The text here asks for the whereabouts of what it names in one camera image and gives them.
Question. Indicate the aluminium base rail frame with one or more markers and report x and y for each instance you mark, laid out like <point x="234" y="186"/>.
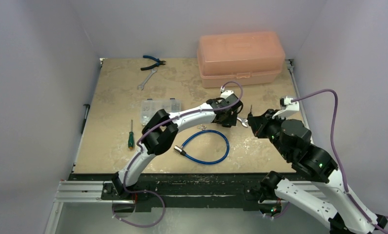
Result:
<point x="180" y="190"/>

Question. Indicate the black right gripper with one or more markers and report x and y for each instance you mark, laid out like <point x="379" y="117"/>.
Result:
<point x="257" y="123"/>

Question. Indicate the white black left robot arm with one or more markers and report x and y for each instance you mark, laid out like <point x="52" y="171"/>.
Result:
<point x="160" y="132"/>

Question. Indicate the large chrome open-end wrench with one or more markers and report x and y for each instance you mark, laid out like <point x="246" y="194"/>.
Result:
<point x="243" y="121"/>

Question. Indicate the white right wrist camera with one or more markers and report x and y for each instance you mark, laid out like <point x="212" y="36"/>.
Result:
<point x="288" y="107"/>

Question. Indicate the pink plastic toolbox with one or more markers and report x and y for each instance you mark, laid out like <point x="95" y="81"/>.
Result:
<point x="247" y="58"/>

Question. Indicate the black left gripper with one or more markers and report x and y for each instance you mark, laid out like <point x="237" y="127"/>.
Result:
<point x="230" y="121"/>

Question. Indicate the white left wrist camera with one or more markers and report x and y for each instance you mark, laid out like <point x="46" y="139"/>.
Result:
<point x="226" y="93"/>

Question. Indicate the green handled screwdriver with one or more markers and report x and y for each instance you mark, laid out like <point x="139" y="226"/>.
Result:
<point x="131" y="141"/>

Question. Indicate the clear plastic screw organizer box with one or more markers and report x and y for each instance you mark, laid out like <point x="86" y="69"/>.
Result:
<point x="150" y="106"/>

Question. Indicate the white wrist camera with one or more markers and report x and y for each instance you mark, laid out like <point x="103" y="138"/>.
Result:
<point x="226" y="93"/>
<point x="288" y="107"/>

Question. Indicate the black hammer beside table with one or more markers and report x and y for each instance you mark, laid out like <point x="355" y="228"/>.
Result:
<point x="87" y="108"/>

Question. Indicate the blue cable lock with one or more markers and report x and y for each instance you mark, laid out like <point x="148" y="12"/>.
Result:
<point x="206" y="147"/>

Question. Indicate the small silver open-end wrench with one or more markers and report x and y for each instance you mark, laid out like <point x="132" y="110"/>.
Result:
<point x="152" y="72"/>

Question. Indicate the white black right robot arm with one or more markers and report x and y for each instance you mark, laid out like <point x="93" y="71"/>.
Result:
<point x="342" y="213"/>

